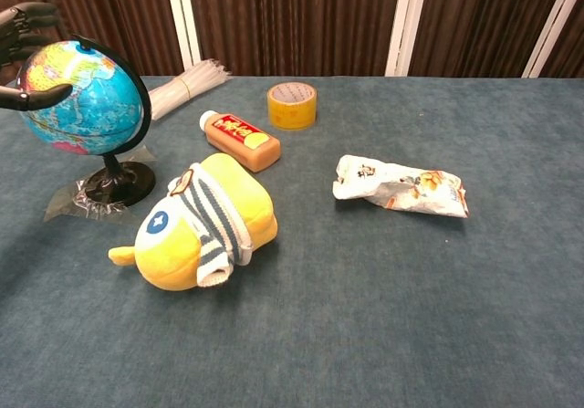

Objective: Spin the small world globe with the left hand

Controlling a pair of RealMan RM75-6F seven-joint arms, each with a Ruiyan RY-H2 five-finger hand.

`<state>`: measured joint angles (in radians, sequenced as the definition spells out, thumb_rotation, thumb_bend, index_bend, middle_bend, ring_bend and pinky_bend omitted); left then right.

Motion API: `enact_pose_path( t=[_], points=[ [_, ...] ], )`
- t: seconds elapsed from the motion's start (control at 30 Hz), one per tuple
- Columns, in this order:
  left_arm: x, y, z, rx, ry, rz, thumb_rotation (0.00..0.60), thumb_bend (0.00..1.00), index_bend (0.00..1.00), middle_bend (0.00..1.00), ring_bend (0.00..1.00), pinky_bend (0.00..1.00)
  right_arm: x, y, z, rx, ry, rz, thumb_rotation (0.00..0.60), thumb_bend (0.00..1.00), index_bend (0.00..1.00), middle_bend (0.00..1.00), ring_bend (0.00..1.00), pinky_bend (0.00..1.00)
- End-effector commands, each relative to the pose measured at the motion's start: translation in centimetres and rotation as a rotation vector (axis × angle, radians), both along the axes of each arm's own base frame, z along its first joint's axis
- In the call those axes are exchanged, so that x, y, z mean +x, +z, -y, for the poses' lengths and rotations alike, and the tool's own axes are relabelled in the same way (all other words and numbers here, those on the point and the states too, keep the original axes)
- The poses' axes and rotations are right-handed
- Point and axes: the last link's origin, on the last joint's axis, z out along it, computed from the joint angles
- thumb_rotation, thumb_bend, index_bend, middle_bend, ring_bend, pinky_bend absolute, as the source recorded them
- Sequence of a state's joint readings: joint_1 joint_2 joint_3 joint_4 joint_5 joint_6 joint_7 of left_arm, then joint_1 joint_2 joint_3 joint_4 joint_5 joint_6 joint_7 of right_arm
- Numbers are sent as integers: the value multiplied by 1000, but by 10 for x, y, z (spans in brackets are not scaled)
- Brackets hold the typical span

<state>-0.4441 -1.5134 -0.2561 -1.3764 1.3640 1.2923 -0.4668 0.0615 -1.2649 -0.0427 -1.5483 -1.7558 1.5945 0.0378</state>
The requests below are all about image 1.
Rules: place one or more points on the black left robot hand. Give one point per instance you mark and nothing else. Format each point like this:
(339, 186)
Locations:
(18, 38)

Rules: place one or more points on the desktop globe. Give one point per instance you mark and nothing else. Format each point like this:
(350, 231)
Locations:
(100, 107)

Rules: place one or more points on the bundle of clear straws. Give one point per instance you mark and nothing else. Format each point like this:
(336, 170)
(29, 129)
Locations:
(182, 91)

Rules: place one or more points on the brown tea bottle red label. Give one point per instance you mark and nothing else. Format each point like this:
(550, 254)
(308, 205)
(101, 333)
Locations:
(242, 141)

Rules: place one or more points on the yellow plush toy striped shirt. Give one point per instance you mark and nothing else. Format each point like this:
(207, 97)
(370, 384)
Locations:
(219, 207)

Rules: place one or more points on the yellow packing tape roll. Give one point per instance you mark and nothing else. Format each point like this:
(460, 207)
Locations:
(292, 111)

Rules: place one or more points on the crumpled white snack bag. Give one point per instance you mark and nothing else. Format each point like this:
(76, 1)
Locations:
(401, 189)

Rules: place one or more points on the blue-green table cloth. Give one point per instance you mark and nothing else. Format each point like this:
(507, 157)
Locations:
(365, 289)

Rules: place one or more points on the brown folding screen white frame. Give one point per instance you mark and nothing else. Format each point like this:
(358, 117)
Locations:
(292, 15)

